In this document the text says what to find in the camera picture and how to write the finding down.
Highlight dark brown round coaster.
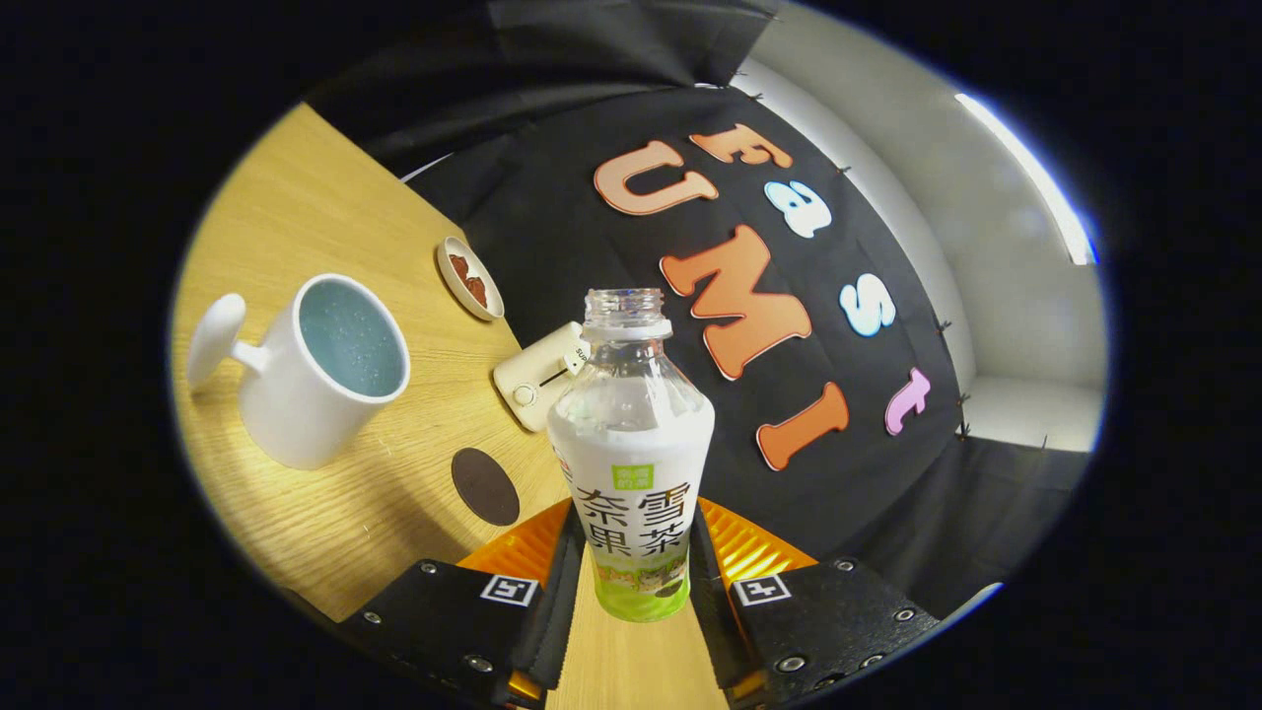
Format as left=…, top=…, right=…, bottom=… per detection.
left=451, top=448, right=521, bottom=527

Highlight black backdrop cloth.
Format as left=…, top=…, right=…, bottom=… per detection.
left=306, top=0, right=1091, bottom=618

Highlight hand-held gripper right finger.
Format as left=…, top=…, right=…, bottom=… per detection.
left=688, top=496, right=944, bottom=705

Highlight white cup blue inside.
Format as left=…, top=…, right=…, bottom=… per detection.
left=185, top=273, right=412, bottom=470

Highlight white plate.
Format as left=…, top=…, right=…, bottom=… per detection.
left=436, top=236, right=506, bottom=322

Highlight cream toaster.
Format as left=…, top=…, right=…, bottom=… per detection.
left=493, top=320, right=591, bottom=433

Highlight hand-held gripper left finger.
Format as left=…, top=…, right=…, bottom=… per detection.
left=340, top=498, right=590, bottom=708

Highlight clear juice bottle green label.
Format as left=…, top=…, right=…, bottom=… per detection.
left=547, top=288, right=717, bottom=623

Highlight wooden table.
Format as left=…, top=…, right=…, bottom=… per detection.
left=168, top=104, right=733, bottom=710

